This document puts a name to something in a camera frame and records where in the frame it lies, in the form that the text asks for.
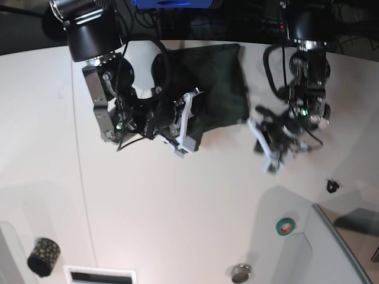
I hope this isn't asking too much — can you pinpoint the round metal tin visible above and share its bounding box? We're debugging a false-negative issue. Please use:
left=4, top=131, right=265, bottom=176
left=230, top=264, right=252, bottom=284

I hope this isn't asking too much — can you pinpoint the black gold dotted cup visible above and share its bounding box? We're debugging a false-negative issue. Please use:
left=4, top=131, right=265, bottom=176
left=27, top=238, right=61, bottom=277

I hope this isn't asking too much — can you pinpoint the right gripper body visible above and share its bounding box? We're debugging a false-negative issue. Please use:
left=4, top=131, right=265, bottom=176
left=130, top=99, right=177, bottom=140

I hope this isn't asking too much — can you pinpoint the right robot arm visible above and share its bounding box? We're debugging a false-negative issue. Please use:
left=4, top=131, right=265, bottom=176
left=49, top=1, right=177, bottom=150

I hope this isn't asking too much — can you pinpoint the green tape roll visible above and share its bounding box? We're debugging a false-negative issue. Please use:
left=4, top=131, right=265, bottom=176
left=275, top=218, right=296, bottom=236

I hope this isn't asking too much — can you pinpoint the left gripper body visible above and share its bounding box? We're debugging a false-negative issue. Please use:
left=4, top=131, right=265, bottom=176
left=256, top=105, right=308, bottom=151

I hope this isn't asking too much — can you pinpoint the small black clip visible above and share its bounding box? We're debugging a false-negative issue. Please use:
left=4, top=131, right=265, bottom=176
left=326, top=179, right=340, bottom=193

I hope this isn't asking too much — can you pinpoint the dark green t-shirt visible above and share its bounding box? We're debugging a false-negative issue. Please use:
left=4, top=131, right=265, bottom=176
left=151, top=44, right=249, bottom=148

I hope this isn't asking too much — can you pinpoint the white slotted tray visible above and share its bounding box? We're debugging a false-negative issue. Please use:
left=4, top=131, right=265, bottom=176
left=63, top=265, right=137, bottom=284

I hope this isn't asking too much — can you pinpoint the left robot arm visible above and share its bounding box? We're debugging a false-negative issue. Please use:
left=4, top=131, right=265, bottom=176
left=255, top=1, right=333, bottom=154

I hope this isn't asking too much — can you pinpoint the blue box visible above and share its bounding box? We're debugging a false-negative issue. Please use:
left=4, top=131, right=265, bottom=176
left=131, top=0, right=213, bottom=9

